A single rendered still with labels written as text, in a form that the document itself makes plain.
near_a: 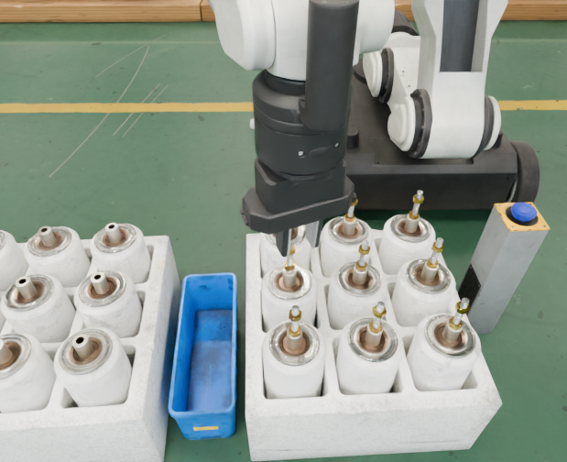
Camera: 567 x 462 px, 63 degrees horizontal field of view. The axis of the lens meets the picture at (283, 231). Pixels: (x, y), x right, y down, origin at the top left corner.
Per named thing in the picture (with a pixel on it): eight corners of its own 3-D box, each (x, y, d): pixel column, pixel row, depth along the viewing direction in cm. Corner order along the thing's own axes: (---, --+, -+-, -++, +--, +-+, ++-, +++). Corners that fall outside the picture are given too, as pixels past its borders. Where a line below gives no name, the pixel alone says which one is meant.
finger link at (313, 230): (314, 252, 54) (317, 213, 50) (303, 235, 56) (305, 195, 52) (327, 248, 54) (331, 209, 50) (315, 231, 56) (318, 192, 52)
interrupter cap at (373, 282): (388, 275, 79) (389, 273, 78) (368, 305, 74) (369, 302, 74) (349, 258, 82) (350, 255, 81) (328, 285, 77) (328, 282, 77)
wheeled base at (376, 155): (303, 101, 167) (307, 4, 144) (445, 100, 168) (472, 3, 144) (313, 220, 122) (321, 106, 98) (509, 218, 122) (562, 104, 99)
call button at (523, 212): (505, 210, 81) (508, 202, 80) (527, 209, 82) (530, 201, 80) (514, 225, 79) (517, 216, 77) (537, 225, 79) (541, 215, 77)
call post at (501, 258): (449, 308, 104) (493, 203, 82) (479, 306, 104) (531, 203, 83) (459, 335, 99) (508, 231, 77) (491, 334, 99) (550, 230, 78)
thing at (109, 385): (94, 383, 84) (61, 325, 71) (148, 379, 84) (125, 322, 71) (82, 436, 77) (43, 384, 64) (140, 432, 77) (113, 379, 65)
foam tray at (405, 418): (250, 287, 108) (245, 233, 96) (413, 280, 110) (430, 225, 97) (251, 462, 80) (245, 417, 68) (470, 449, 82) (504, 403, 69)
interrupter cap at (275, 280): (262, 297, 75) (262, 294, 75) (272, 263, 81) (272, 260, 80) (307, 304, 74) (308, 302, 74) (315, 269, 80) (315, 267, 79)
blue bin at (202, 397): (191, 309, 104) (183, 274, 96) (240, 306, 104) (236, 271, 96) (178, 445, 82) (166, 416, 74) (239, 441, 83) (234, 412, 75)
